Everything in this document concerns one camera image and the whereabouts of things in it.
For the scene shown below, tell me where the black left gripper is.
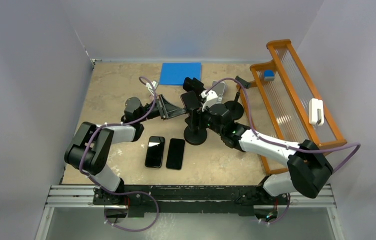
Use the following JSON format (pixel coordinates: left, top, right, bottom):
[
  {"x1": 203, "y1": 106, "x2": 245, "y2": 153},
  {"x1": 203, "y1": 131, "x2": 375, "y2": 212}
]
[{"x1": 137, "y1": 94, "x2": 185, "y2": 123}]

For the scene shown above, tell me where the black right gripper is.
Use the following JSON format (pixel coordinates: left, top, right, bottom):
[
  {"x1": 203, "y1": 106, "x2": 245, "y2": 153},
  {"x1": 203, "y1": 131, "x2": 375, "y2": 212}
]
[{"x1": 186, "y1": 105, "x2": 224, "y2": 136}]

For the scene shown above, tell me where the black round base phone stand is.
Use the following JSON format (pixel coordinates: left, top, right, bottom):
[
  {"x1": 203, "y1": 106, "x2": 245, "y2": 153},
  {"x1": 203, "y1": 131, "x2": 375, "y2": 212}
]
[{"x1": 183, "y1": 108, "x2": 207, "y2": 146}]

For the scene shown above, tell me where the black phone purple edge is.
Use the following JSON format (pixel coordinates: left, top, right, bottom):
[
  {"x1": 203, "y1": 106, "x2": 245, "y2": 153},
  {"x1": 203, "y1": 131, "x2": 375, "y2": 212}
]
[{"x1": 180, "y1": 91, "x2": 202, "y2": 112}]

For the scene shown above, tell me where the black phone white stripe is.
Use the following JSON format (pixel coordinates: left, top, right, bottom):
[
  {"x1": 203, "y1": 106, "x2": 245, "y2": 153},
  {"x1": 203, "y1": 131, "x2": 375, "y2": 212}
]
[{"x1": 144, "y1": 136, "x2": 165, "y2": 168}]

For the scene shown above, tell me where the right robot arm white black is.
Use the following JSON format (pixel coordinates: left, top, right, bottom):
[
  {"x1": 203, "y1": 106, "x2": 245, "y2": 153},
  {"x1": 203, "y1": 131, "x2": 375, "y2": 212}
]
[{"x1": 185, "y1": 104, "x2": 334, "y2": 204}]

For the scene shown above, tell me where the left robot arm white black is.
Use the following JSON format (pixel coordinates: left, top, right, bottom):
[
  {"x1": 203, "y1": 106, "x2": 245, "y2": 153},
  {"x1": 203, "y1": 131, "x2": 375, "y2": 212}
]
[{"x1": 64, "y1": 94, "x2": 186, "y2": 205}]

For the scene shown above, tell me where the black phone on folding stand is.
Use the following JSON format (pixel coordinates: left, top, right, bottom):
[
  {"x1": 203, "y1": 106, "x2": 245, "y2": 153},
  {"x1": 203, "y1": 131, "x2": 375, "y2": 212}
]
[{"x1": 182, "y1": 77, "x2": 205, "y2": 95}]

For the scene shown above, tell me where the white silver phone stand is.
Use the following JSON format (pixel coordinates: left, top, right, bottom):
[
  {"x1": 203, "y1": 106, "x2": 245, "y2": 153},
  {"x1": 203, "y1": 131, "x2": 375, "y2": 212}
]
[{"x1": 212, "y1": 81, "x2": 226, "y2": 104}]

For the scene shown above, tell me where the blue foam mat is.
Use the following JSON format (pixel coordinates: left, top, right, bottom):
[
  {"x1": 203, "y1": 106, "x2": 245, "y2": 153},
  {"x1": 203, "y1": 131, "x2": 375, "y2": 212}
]
[{"x1": 159, "y1": 62, "x2": 202, "y2": 86}]

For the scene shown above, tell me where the blue sponge block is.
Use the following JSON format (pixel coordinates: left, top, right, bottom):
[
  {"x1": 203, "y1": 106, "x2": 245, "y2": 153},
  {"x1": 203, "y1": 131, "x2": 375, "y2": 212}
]
[{"x1": 263, "y1": 69, "x2": 275, "y2": 82}]

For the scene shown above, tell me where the orange wooden rack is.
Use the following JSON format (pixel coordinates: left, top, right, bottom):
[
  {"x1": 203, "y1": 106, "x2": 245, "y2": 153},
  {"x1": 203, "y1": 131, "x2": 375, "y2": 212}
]
[{"x1": 236, "y1": 39, "x2": 348, "y2": 176}]

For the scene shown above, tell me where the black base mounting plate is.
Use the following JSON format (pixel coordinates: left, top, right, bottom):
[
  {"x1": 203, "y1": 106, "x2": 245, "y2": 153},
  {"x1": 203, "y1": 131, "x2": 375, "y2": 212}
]
[{"x1": 93, "y1": 184, "x2": 288, "y2": 218}]

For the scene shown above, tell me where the white clip on rack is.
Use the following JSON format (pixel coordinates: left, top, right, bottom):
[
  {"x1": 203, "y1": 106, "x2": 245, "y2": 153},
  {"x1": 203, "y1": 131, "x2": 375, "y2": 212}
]
[{"x1": 308, "y1": 98, "x2": 325, "y2": 126}]

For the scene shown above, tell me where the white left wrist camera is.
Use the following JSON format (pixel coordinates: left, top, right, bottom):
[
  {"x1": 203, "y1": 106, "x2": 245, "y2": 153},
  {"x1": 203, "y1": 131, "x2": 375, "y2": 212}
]
[{"x1": 145, "y1": 80, "x2": 159, "y2": 95}]

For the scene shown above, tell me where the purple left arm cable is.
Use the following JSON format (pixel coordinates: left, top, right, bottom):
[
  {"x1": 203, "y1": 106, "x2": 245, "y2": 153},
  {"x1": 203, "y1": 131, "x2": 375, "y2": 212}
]
[{"x1": 78, "y1": 76, "x2": 159, "y2": 196}]

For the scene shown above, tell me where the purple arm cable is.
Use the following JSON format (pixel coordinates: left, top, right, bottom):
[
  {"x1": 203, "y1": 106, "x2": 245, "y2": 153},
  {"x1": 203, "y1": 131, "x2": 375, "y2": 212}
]
[
  {"x1": 206, "y1": 77, "x2": 362, "y2": 225},
  {"x1": 78, "y1": 76, "x2": 159, "y2": 196}
]

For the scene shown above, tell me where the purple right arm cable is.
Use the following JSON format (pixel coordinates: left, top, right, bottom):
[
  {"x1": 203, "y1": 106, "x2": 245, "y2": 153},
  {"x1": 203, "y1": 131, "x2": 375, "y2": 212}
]
[{"x1": 206, "y1": 77, "x2": 362, "y2": 225}]

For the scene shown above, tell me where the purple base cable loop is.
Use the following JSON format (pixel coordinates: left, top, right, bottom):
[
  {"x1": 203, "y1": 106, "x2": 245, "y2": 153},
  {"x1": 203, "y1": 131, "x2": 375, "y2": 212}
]
[{"x1": 103, "y1": 192, "x2": 161, "y2": 233}]

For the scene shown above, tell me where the aluminium frame rail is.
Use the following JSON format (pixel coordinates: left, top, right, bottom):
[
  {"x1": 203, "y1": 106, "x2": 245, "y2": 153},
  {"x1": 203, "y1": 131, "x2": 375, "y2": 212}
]
[{"x1": 35, "y1": 183, "x2": 346, "y2": 240}]

